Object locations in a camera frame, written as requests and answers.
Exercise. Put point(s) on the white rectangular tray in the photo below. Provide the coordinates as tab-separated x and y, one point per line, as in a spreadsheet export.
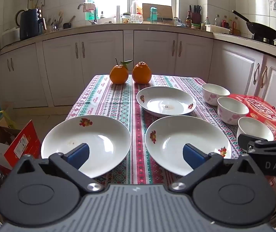
217	29

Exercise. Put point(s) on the red cardboard box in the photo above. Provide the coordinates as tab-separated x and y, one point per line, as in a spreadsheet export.
24	145

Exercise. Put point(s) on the utensil holder with utensils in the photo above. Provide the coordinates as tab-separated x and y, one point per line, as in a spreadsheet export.
53	23

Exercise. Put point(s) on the clear glass pitcher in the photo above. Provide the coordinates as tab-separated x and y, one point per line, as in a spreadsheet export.
137	18

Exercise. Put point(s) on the black mortar with pestle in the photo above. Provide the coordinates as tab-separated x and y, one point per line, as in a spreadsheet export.
68	24

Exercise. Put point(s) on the stained white fruit-print plate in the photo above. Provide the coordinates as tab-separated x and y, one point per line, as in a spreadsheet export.
162	99

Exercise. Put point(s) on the stack of clear cups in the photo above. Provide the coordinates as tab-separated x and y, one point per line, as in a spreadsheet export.
118	14

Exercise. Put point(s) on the green dish soap bottle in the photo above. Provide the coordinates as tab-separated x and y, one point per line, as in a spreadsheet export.
90	16

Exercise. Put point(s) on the teal water bottle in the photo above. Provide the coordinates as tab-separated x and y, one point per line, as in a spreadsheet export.
153	15

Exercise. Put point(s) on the metal kitchen faucet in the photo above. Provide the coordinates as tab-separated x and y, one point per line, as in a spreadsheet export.
94	17

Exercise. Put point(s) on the dark knife block with knives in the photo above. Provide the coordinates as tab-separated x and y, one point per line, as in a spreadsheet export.
195	15

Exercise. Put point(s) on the yellow green shopping bag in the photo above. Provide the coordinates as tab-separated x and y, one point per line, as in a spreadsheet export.
4	118

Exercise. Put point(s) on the dark sauce bottle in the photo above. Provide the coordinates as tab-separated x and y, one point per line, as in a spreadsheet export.
188	20

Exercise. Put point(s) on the red gift box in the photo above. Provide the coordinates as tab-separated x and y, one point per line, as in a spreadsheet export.
263	106

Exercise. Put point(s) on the white kitchen base cabinets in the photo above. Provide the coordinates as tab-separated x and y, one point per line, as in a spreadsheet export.
99	60

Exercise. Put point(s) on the black wok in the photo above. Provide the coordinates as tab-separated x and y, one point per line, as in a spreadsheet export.
263	30

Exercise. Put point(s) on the orange with green leaf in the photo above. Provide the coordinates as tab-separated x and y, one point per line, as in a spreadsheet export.
118	75

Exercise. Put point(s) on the pink dish cloth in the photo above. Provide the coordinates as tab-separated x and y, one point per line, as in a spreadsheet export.
89	6

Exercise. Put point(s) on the white pink-flower bowl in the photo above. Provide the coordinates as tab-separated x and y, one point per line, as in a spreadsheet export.
253	128
232	108
215	93

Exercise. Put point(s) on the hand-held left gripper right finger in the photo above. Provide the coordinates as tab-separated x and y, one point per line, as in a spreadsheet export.
193	156

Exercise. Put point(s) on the white countertop appliance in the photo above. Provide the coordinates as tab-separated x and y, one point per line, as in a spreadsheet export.
10	36

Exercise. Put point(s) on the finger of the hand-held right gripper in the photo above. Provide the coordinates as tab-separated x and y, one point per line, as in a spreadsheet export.
245	141

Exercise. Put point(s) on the beige kitchen countertop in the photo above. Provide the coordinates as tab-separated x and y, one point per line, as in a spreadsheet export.
237	40

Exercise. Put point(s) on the clear plastic bottle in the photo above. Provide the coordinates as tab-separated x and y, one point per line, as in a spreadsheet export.
135	7

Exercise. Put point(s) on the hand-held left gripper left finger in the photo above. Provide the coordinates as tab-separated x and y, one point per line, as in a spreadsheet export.
80	153

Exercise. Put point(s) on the bumpy orange without leaf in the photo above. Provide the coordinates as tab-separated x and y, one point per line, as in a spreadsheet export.
141	73

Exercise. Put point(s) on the patterned red green tablecloth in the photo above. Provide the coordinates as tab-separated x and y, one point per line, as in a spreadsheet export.
134	130

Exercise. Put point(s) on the brown cardboard sheet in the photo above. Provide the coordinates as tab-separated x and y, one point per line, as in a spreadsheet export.
164	12

